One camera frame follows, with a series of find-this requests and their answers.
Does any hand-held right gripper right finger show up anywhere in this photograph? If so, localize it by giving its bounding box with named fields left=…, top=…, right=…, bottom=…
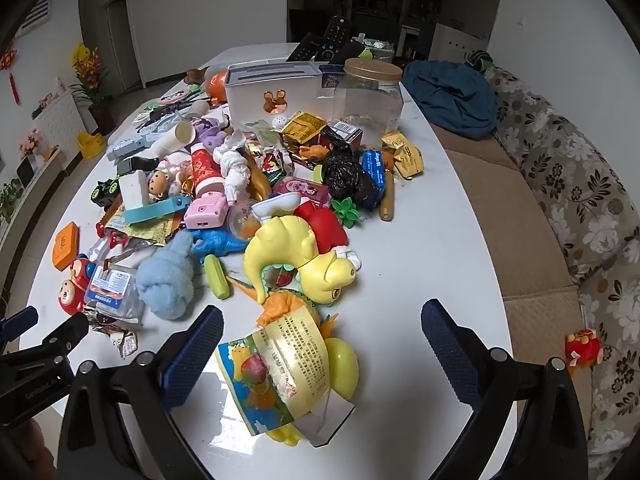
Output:
left=420, top=299, right=593, bottom=480

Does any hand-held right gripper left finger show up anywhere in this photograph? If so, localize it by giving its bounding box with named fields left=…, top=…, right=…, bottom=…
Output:
left=57, top=305, right=226, bottom=480

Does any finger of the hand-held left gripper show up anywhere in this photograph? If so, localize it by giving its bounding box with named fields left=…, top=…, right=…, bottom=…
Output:
left=0, top=306, right=40, bottom=345
left=17, top=314, right=91, bottom=367

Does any printed paper wrapper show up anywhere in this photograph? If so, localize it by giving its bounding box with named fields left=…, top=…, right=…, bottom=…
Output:
left=215, top=307, right=356, bottom=448

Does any red doll toy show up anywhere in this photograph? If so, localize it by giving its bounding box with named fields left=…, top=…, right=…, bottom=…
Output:
left=55, top=257, right=99, bottom=317

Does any crumpled brown wrapper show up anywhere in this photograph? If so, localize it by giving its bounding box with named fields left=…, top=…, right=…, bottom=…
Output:
left=89, top=310, right=142, bottom=359

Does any clear packet with blue label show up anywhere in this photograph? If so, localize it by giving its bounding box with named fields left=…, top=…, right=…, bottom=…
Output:
left=82, top=264, right=147, bottom=327

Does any light blue plush toy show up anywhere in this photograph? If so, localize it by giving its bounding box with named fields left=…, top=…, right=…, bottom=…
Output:
left=136, top=231, right=197, bottom=322

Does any green oblong toy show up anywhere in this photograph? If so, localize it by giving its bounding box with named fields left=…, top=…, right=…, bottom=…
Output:
left=203, top=254, right=231, bottom=302

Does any orange plastic box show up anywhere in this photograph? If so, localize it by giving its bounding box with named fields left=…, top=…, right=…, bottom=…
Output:
left=52, top=221, right=81, bottom=272

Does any orange dinosaur toy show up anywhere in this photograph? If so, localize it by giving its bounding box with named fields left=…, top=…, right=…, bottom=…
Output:
left=256, top=287, right=341, bottom=343

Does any yellow green plastic egg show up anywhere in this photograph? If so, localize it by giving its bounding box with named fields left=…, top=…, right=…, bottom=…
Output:
left=322, top=337, right=360, bottom=403

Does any blue dinosaur toy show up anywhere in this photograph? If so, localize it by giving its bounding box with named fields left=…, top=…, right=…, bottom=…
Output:
left=191, top=227, right=249, bottom=267

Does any green potted plant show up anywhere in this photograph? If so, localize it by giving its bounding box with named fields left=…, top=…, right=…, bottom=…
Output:
left=0, top=179, right=24, bottom=225

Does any red plush toy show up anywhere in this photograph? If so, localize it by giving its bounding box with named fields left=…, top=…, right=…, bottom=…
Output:
left=565, top=328, right=604, bottom=367

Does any yellow green paper ticket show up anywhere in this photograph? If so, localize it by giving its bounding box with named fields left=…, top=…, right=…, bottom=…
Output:
left=102, top=209, right=174, bottom=247

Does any yellow dinosaur toy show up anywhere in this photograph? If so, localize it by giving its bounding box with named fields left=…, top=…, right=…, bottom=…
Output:
left=243, top=215, right=359, bottom=307

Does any green black toy car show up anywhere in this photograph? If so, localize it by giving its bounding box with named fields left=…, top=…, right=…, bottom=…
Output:
left=89, top=177, right=124, bottom=209

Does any white foam block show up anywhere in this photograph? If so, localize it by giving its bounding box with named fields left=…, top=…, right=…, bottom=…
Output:
left=119, top=169, right=151, bottom=209

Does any brown wooden stick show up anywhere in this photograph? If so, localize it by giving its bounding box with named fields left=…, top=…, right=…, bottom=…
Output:
left=379, top=166, right=397, bottom=222

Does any green plastic flower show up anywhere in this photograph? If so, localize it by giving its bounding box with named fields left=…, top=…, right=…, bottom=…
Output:
left=331, top=198, right=362, bottom=229

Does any small doll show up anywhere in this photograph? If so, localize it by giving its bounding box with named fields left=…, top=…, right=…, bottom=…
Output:
left=147, top=154, right=194, bottom=204

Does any red plastic toy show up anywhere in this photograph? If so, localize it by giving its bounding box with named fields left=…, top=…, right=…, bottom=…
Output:
left=295, top=202, right=349, bottom=255

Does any pink flower bunch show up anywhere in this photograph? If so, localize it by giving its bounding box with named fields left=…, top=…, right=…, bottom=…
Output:
left=19, top=129, right=47, bottom=157

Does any floral sofa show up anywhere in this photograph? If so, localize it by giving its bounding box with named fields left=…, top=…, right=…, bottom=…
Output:
left=429, top=62, right=640, bottom=457

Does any red patterned tube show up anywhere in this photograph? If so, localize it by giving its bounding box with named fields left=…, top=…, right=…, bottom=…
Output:
left=190, top=143, right=227, bottom=197

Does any yellow plastic potty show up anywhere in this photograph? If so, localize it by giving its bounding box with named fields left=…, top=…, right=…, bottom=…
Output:
left=76, top=131, right=106, bottom=161

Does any white crumpled tissue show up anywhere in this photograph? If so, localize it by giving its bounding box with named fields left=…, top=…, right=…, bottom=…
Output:
left=213, top=131, right=252, bottom=204

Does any pink printed case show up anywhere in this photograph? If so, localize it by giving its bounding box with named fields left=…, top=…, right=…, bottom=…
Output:
left=272, top=175, right=332, bottom=209

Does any blue snack packet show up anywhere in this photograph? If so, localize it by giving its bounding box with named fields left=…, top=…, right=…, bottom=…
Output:
left=362, top=149, right=389, bottom=197

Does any white slatted cabinet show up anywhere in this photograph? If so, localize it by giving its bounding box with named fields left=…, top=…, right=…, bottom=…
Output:
left=31, top=92, right=85, bottom=162

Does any yellow gold wrapper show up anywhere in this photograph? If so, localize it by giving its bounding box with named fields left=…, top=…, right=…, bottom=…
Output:
left=381, top=131, right=426, bottom=181

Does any grey toy gun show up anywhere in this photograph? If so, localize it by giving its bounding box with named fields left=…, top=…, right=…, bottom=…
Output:
left=106, top=129, right=157, bottom=162

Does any black plastic bag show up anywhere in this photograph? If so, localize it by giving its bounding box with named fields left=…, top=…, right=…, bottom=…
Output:
left=321, top=151, right=384, bottom=212

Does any paper cup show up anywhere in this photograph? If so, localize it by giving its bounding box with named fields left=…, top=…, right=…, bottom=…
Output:
left=149, top=120, right=197, bottom=159

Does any red black carton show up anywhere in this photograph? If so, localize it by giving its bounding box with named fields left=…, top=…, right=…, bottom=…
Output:
left=320, top=119, right=364, bottom=154

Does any yellow snack package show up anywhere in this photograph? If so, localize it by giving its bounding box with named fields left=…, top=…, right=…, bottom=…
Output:
left=281, top=111, right=329, bottom=149

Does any yellow flower plant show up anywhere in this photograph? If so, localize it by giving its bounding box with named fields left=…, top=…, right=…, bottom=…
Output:
left=69, top=42, right=117, bottom=134

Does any blue cloth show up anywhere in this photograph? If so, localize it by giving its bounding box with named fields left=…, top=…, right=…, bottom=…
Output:
left=402, top=59, right=499, bottom=140

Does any red hanging decoration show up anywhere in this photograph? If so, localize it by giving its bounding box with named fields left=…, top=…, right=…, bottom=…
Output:
left=0, top=44, right=22, bottom=106

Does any clear jar with tan lid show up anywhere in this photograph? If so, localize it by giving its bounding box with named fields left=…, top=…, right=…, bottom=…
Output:
left=332, top=58, right=405, bottom=137

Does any white storage box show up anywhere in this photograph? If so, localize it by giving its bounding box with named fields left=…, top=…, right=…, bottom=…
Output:
left=223, top=61, right=321, bottom=132

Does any white door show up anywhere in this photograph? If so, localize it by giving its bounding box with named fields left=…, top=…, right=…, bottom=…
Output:
left=104, top=0, right=144, bottom=95

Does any air conditioner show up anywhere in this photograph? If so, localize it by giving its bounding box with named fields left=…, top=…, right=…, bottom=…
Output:
left=19, top=0, right=54, bottom=37

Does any black remote control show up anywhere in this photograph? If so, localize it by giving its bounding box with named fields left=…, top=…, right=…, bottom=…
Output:
left=321, top=16, right=354, bottom=62
left=286, top=32, right=327, bottom=64

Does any pink toy camera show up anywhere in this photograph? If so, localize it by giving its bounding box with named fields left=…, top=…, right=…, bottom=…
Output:
left=183, top=192, right=232, bottom=234

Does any teal strap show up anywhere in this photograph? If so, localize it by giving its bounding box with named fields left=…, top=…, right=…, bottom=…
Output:
left=123, top=195, right=192, bottom=226

